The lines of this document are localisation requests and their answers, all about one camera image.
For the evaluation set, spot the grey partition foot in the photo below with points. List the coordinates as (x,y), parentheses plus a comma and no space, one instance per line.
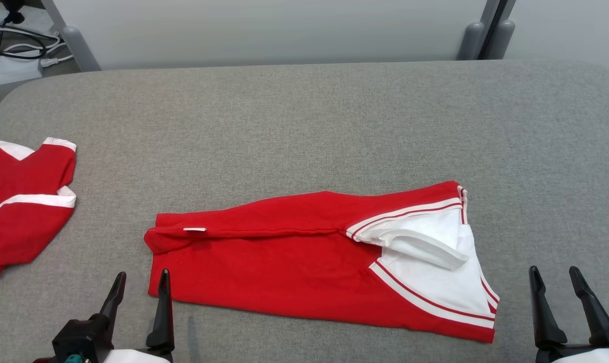
(472,43)
(80,50)
(502,43)

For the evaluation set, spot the black power adapter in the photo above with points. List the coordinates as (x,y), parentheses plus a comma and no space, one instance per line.
(13,12)

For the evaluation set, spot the wide light grey partition panel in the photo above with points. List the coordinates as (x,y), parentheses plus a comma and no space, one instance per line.
(274,30)

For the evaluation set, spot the narrow light grey partition panel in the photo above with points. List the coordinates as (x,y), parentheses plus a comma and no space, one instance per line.
(571,30)

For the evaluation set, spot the light grey partition post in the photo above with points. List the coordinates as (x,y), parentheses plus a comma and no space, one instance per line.
(55,12)

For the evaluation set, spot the red shorts with white stripe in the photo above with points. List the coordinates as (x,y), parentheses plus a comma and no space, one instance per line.
(22,227)

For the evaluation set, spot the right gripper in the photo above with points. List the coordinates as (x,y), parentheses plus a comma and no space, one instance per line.
(587,355)

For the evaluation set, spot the dark partition post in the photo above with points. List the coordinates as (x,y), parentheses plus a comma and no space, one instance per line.
(498,25)

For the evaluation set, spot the red jersey with white trim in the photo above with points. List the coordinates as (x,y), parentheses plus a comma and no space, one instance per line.
(284,272)

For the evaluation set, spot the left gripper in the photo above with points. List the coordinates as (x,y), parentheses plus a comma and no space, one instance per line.
(85,338)

